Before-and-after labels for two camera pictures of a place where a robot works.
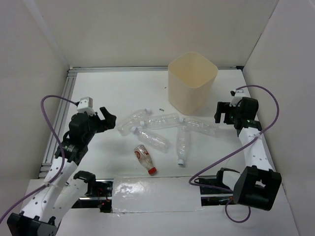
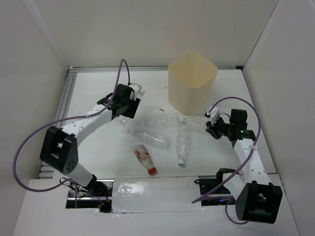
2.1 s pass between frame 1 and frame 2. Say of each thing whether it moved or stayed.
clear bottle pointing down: stayed
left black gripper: moved
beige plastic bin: stayed
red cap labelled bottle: stayed
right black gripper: moved
